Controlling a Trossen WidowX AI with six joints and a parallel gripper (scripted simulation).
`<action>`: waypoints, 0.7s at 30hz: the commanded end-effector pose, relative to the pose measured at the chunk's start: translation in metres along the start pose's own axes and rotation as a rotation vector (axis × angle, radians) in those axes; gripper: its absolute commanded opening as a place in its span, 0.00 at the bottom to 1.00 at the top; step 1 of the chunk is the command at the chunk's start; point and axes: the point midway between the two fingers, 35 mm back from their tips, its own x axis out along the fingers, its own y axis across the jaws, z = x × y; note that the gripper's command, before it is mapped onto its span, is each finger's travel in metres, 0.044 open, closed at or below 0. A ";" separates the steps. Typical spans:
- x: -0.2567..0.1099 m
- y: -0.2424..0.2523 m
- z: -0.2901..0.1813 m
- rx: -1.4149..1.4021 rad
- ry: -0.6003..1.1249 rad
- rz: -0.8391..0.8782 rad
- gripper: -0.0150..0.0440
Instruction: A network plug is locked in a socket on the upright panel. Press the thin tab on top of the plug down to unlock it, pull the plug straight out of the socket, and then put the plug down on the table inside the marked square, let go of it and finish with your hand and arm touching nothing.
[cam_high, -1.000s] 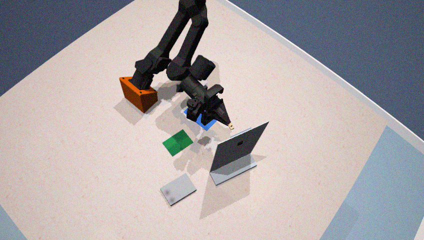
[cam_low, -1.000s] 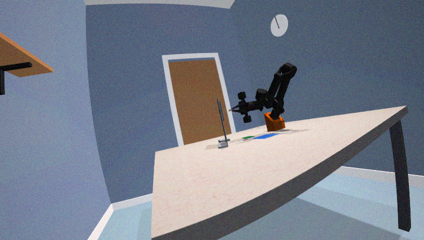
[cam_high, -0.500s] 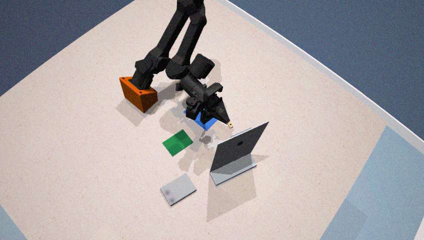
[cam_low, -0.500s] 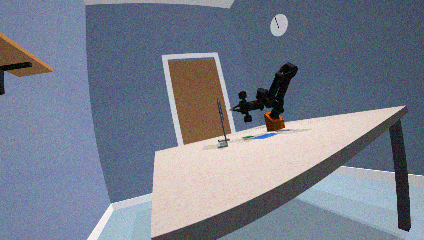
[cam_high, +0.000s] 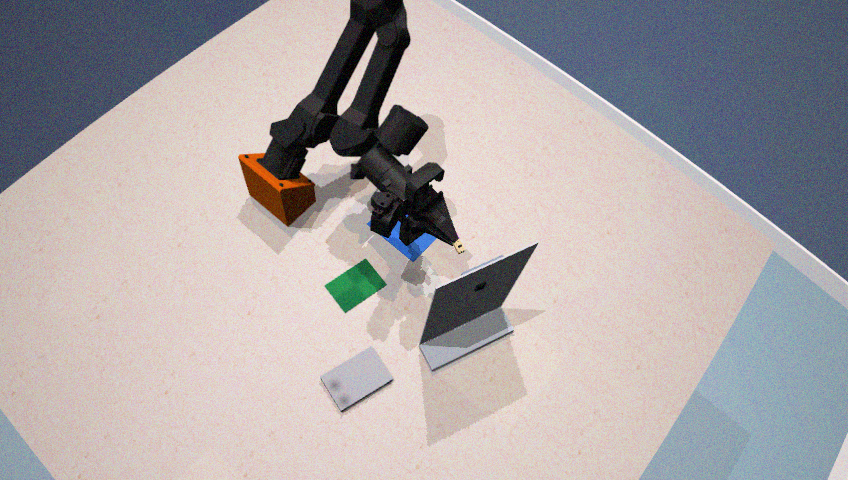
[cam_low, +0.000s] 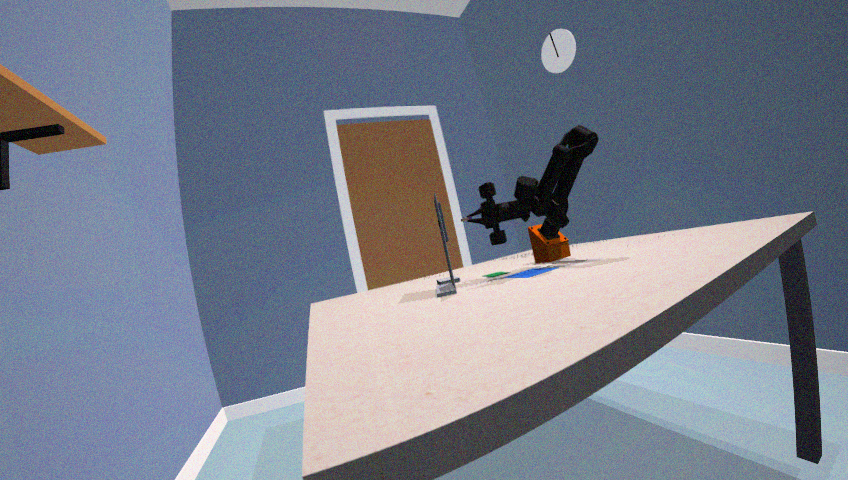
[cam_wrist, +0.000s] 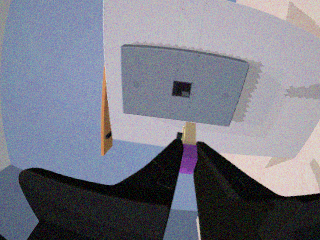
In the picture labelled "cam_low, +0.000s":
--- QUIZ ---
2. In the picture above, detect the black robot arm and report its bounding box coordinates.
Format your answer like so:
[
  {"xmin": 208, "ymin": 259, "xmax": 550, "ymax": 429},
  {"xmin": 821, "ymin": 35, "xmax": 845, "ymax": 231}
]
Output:
[{"xmin": 513, "ymin": 125, "xmax": 599, "ymax": 240}]

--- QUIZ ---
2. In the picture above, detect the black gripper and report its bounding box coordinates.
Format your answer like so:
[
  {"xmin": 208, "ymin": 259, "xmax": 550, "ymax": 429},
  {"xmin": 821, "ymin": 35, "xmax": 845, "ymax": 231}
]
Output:
[{"xmin": 467, "ymin": 182, "xmax": 518, "ymax": 245}]

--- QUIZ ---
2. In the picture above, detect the grey panel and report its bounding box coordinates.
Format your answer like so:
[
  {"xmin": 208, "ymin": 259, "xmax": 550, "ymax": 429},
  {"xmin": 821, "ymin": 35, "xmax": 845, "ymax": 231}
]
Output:
[{"xmin": 434, "ymin": 193, "xmax": 457, "ymax": 298}]

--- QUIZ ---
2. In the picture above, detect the blue square mat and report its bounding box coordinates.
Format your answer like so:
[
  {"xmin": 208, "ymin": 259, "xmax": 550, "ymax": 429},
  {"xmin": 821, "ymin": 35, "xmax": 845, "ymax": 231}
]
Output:
[{"xmin": 503, "ymin": 268, "xmax": 558, "ymax": 278}]

